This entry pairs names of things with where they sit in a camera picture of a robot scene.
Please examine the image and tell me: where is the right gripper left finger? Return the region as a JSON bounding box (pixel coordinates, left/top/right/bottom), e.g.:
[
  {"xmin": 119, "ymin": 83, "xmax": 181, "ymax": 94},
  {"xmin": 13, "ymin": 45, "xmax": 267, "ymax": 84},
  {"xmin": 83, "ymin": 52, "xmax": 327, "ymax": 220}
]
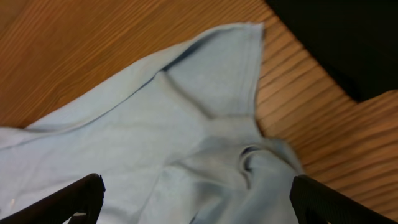
[{"xmin": 1, "ymin": 174, "xmax": 106, "ymax": 224}]

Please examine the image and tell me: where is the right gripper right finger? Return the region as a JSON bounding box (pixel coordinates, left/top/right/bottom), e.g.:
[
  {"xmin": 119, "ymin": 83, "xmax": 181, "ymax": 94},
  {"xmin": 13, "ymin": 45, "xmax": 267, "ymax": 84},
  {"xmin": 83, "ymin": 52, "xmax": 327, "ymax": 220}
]
[{"xmin": 289, "ymin": 175, "xmax": 397, "ymax": 224}]

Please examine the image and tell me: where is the light blue printed t-shirt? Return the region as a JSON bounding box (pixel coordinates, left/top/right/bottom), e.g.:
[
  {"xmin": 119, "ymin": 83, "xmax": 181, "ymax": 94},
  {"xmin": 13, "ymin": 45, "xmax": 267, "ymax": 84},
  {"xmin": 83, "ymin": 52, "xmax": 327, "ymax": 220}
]
[{"xmin": 1, "ymin": 23, "xmax": 303, "ymax": 223}]

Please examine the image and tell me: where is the black t-shirt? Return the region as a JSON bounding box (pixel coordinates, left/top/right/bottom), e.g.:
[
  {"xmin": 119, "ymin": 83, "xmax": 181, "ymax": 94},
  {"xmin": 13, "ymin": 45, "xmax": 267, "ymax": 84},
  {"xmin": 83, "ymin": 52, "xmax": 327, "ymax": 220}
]
[{"xmin": 266, "ymin": 0, "xmax": 397, "ymax": 102}]

